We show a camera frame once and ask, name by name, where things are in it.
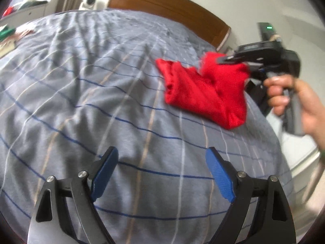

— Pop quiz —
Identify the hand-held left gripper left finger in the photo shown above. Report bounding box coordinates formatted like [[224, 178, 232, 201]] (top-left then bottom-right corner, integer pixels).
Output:
[[27, 146, 119, 244]]

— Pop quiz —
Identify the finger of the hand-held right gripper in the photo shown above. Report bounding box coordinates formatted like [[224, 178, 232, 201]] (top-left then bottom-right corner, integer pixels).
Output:
[[217, 52, 260, 69]]

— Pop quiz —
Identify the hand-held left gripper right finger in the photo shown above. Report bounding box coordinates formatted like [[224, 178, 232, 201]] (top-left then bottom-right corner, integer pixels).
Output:
[[205, 147, 298, 244]]

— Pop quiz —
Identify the red sweater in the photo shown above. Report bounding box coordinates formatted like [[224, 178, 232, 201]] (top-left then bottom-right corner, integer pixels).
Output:
[[155, 51, 252, 130]]

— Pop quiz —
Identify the person's right hand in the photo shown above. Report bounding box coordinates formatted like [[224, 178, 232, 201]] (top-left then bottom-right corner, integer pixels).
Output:
[[263, 75, 325, 156]]

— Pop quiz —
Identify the grey striped duvet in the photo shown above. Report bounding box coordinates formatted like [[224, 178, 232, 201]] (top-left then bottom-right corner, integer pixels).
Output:
[[0, 8, 296, 244]]

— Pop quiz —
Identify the wooden headboard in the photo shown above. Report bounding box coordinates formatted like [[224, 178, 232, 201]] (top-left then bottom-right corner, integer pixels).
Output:
[[108, 0, 231, 52]]

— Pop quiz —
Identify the grey checked pillow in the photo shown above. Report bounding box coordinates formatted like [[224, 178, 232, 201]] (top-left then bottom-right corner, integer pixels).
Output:
[[102, 9, 216, 56]]

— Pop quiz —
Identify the green cloth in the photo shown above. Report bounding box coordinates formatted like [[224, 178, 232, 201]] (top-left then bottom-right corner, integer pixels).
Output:
[[0, 25, 16, 41]]

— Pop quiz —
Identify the white desk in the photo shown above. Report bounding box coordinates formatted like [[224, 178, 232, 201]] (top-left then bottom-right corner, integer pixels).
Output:
[[0, 0, 49, 26]]

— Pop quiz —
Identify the white round camera device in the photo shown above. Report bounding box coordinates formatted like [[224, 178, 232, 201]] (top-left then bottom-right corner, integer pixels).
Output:
[[81, 0, 98, 10]]

